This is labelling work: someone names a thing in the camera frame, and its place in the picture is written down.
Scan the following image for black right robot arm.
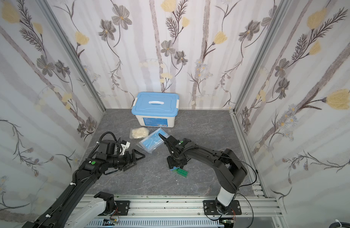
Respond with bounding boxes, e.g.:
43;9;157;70
159;134;248;215

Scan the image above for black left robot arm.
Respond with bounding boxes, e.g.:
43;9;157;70
23;131;146;228

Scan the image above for long green lego brick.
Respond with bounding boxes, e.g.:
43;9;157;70
175;168;188;177

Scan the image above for bagged blue face masks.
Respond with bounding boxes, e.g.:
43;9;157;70
137;128;169;154

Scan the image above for blue lidded storage box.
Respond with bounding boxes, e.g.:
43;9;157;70
131;92;179;128

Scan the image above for aluminium front rail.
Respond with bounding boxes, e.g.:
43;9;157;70
48;195;284;228

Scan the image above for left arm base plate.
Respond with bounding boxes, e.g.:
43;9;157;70
109;200;130;216

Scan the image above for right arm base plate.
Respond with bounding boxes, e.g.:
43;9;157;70
203;199;242;216

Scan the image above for white slotted cable duct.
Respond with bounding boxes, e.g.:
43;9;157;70
85;218;224;228

